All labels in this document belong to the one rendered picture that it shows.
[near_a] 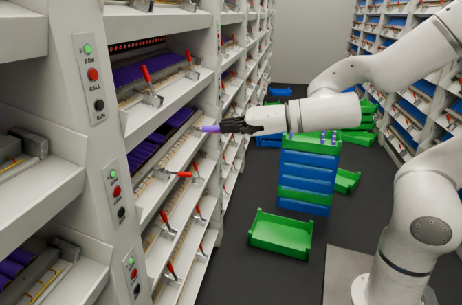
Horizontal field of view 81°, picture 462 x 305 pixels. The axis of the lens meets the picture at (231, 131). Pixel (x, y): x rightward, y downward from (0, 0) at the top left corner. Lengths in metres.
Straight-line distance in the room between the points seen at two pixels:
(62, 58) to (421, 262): 0.78
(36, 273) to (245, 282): 0.97
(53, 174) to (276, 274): 1.13
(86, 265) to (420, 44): 0.69
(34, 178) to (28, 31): 0.17
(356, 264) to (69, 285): 0.82
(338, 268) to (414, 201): 0.45
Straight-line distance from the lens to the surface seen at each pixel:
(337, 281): 0.99
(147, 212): 0.62
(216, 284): 1.35
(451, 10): 0.63
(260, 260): 1.43
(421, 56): 0.61
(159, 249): 0.80
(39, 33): 0.38
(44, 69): 0.40
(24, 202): 0.38
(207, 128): 0.72
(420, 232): 0.66
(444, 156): 0.74
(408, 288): 0.86
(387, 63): 0.62
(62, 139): 0.43
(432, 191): 0.68
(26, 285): 0.51
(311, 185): 1.60
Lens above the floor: 1.07
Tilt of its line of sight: 24 degrees down
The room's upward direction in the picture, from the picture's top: straight up
